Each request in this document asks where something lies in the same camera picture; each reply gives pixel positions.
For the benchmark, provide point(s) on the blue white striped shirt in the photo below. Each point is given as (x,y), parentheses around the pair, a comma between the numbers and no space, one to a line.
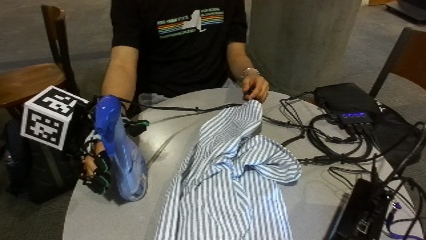
(230,173)

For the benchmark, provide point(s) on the the person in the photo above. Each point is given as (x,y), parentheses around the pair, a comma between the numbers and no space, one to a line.
(181,56)

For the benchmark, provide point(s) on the black flat device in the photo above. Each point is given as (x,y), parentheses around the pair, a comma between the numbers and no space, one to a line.
(361,213)

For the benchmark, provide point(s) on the white marker cube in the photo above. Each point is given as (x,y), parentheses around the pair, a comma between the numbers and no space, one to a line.
(50,116)

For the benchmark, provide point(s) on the concrete pillar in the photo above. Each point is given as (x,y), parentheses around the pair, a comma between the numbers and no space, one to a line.
(301,40)

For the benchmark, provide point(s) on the black bag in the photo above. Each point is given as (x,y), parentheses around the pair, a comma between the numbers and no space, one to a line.
(397,133)

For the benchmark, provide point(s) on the black hub with blue lights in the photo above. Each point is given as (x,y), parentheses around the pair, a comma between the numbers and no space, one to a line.
(346,101)

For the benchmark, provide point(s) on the wooden chair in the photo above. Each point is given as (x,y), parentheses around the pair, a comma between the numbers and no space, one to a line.
(34,76)
(407,56)

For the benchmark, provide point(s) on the black backpack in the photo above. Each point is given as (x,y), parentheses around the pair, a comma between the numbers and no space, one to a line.
(40,170)

